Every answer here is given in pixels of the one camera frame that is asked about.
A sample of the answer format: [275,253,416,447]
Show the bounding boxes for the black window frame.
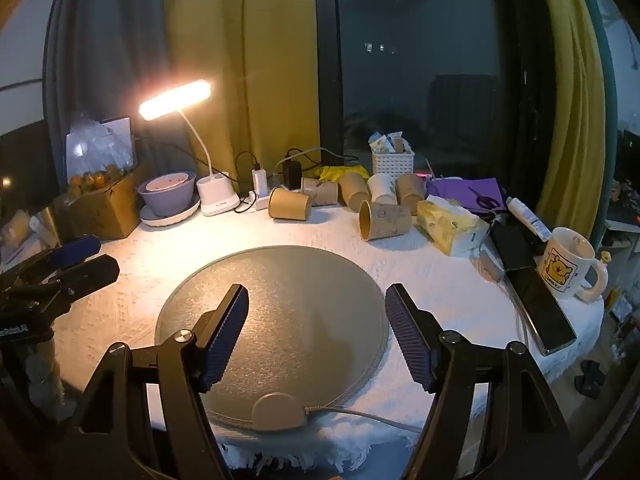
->
[311,0,347,163]

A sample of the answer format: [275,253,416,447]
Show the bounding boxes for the grey curtain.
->
[44,0,172,173]

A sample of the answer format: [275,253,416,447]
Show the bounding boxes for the purple cloth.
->
[427,176,509,217]

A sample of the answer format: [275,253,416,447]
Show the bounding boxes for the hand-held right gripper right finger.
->
[385,283,583,480]

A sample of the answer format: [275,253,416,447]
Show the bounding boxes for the yellow curtain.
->
[162,0,322,182]
[531,0,609,247]

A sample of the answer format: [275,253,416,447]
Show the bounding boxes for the yellow rubber gloves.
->
[320,164,371,184]

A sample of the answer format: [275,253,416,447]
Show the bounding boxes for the round grey mat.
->
[155,245,390,428]

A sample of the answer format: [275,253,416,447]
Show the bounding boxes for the yellow tissue pack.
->
[416,196,491,257]

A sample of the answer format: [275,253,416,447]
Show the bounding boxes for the scissors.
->
[467,185,504,210]

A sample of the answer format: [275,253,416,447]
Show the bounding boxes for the brown paper cup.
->
[358,200,413,242]
[301,177,341,207]
[268,187,312,222]
[396,174,427,216]
[339,171,372,212]

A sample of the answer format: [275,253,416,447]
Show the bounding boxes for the clear plastic bag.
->
[66,117,138,176]

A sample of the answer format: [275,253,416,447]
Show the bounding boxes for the packets in basket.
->
[369,131,414,155]

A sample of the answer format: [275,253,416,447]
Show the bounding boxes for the pile of small orange fruits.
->
[70,167,127,196]

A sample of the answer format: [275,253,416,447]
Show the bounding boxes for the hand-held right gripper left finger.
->
[61,284,250,480]

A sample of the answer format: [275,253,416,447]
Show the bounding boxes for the beige mat controller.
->
[251,392,306,432]

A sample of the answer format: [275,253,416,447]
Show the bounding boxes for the white paper cup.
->
[367,173,399,206]

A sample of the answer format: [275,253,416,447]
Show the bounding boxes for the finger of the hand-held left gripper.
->
[0,235,103,283]
[47,254,121,311]

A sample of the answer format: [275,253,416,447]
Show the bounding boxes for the cardboard box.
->
[52,165,151,241]

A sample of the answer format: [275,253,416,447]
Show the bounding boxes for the black flat device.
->
[490,222,544,274]

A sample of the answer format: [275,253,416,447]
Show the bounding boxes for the black smartphone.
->
[505,267,578,357]

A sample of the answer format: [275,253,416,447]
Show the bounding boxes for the white cartoon bear mug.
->
[536,227,610,303]

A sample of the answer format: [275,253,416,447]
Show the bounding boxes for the purple plate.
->
[139,194,202,229]

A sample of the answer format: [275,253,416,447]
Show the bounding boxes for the black charger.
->
[283,160,304,190]

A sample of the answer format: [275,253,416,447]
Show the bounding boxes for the white desk lamp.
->
[138,79,242,217]

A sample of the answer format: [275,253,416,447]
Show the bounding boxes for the white plastic basket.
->
[371,149,416,181]

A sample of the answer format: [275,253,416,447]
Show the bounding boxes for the purple bowl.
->
[137,171,197,209]

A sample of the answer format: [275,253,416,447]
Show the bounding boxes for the white charger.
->
[251,162,271,201]

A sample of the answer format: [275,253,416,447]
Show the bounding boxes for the white tube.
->
[506,196,552,241]

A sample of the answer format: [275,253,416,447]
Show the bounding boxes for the small black object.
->
[574,360,604,400]

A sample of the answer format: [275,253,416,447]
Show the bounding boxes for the white textured tablecloth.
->
[50,199,606,472]

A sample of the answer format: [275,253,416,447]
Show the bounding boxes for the white controller cable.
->
[302,406,426,434]

